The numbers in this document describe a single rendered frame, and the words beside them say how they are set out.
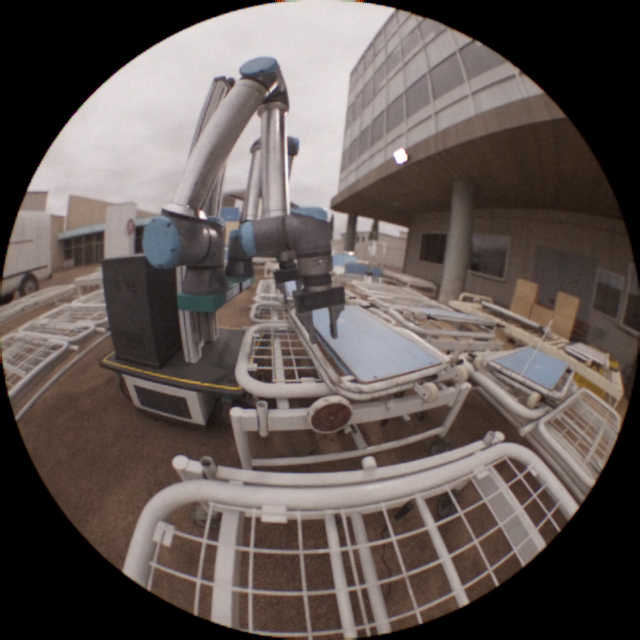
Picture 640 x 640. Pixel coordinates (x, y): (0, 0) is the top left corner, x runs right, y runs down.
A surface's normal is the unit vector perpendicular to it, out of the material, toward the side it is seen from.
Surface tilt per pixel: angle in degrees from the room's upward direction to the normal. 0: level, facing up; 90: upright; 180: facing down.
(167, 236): 95
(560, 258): 90
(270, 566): 0
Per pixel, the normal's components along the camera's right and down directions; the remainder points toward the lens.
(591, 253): -0.97, -0.03
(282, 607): 0.11, -0.94
